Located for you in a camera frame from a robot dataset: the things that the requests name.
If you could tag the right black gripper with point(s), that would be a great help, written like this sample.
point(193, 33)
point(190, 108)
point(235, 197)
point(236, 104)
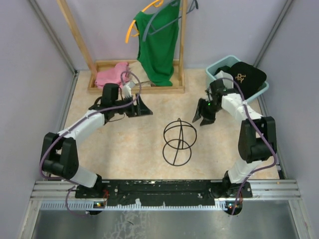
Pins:
point(201, 111)

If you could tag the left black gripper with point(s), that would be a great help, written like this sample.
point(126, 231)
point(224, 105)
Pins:
point(140, 109)

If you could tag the black wire hat stand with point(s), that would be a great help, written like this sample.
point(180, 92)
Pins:
point(177, 151)

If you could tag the wooden clothes rack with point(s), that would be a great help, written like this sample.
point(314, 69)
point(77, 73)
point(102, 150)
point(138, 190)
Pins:
point(178, 80)

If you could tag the black cap gold logo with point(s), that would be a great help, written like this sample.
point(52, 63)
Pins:
point(249, 78)

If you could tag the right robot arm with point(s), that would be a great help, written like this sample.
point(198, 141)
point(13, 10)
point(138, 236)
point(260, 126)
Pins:
point(257, 138)

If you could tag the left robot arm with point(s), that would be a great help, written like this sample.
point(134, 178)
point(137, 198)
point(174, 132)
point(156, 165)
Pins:
point(59, 154)

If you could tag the pink folded cloth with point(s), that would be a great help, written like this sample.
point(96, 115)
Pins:
point(112, 75)

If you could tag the beige folded cloth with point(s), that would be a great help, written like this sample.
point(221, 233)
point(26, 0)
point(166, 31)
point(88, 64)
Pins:
point(137, 69)

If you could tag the white cap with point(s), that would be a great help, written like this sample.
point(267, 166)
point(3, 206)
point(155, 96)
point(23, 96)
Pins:
point(223, 75)

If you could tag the light blue plastic bin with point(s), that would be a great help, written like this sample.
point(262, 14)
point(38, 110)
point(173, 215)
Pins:
point(230, 60)

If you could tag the black cap in bin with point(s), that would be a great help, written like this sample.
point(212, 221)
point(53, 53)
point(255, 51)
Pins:
point(223, 68)

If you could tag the green tank top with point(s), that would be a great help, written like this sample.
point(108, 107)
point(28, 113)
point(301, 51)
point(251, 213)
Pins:
point(156, 54)

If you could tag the yellow clothes hanger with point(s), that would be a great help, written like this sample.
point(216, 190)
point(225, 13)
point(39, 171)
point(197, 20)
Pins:
point(155, 3)

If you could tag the grey-blue clothes hanger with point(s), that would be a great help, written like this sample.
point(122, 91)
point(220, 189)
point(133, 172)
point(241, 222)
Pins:
point(152, 29)

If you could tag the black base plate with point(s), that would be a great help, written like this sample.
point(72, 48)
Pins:
point(164, 192)

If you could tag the aluminium rail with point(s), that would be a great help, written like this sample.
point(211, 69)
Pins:
point(60, 195)

